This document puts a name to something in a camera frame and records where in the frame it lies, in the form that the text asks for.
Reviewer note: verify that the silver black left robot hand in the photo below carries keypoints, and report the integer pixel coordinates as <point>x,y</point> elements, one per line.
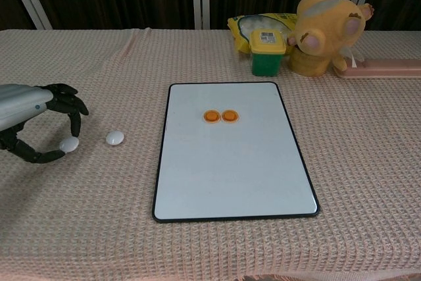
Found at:
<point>19,103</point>

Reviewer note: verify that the white round magnet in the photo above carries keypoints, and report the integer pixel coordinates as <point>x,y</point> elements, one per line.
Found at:
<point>115,137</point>
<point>69,145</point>

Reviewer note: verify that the orange round magnet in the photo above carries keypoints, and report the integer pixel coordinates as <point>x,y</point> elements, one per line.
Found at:
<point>211,116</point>
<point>230,116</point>

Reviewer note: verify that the pink waffle tablecloth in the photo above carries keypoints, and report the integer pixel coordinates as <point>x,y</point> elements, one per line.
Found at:
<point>82,212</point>

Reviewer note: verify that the black framed whiteboard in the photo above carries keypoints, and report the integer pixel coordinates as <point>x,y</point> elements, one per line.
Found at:
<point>237,169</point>

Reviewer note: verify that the yellow snack bag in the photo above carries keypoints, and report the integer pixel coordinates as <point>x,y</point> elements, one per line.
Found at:
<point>243,27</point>

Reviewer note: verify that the green container yellow lid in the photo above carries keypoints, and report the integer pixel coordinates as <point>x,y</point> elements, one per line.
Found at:
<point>266,64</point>

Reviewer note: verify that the yellow plush duck toy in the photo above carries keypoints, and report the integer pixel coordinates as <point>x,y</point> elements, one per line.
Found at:
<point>329,17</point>

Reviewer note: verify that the long pink box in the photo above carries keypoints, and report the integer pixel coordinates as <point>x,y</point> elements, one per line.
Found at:
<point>388,68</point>

